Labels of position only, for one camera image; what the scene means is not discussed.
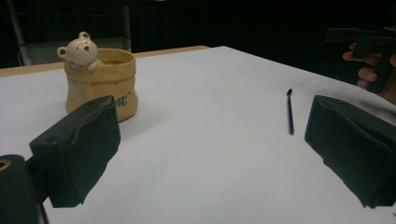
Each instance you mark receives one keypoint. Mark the thin black brush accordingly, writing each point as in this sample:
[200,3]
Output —
[290,115]

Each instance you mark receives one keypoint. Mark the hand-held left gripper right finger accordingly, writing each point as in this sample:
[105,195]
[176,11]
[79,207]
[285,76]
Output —
[355,149]

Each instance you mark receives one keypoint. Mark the grey metal stand frame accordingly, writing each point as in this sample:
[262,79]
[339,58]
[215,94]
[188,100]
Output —
[18,34]

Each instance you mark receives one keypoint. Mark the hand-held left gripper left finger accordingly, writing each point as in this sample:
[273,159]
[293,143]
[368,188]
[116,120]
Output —
[74,152]

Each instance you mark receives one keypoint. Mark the wooden pen holder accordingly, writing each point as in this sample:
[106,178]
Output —
[102,81]

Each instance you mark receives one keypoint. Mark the white table cover sheet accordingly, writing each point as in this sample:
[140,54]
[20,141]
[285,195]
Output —
[202,124]

